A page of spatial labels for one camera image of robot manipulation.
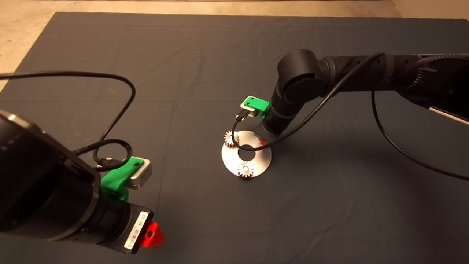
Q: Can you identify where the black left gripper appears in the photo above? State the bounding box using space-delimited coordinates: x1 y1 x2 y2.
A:
97 200 164 254

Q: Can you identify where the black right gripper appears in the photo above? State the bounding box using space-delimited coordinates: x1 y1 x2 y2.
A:
254 115 286 146

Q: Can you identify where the steel planetary gear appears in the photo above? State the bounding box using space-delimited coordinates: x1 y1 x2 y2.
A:
237 161 256 179
224 131 240 149

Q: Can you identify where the round metal carrier plate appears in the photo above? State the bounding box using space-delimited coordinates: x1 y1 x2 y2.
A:
221 130 272 179

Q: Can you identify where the dark grey table cloth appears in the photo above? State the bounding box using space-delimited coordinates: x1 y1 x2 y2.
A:
0 12 469 264

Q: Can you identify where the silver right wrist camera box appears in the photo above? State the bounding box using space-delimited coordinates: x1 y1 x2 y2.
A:
240 101 259 118

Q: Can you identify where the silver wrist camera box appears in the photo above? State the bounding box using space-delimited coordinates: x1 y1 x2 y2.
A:
129 158 152 190
240 101 259 118

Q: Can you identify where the green right camera mount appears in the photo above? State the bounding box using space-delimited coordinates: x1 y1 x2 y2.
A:
245 96 270 120

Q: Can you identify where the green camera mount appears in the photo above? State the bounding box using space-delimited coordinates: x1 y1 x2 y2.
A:
245 96 270 120
101 157 145 201

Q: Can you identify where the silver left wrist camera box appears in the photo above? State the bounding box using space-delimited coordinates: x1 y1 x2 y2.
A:
129 158 152 190

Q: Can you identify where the green left camera mount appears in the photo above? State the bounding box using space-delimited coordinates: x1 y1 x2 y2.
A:
101 157 145 201

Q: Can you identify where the thick braided black cable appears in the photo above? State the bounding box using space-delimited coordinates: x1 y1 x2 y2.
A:
73 139 133 172

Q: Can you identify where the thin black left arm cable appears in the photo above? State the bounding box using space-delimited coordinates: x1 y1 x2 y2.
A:
0 71 136 167

